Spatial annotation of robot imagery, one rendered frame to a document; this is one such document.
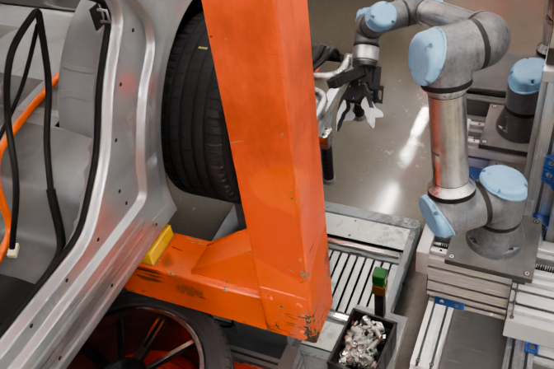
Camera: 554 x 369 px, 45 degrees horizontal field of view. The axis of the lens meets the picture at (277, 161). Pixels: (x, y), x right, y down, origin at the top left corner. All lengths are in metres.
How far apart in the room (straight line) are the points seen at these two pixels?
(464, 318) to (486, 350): 0.14
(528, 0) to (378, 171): 1.92
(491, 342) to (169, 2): 1.53
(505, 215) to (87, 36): 1.27
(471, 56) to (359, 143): 2.01
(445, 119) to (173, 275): 0.96
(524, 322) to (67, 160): 1.33
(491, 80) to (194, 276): 1.86
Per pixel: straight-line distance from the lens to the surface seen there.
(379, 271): 2.00
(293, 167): 1.49
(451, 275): 1.94
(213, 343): 2.09
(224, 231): 2.76
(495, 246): 1.82
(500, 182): 1.72
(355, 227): 2.91
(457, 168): 1.61
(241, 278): 1.94
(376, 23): 1.81
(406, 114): 3.63
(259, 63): 1.34
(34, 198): 2.03
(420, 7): 1.84
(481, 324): 2.47
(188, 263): 2.06
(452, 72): 1.48
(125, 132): 1.85
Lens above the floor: 2.21
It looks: 41 degrees down
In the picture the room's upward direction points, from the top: 8 degrees counter-clockwise
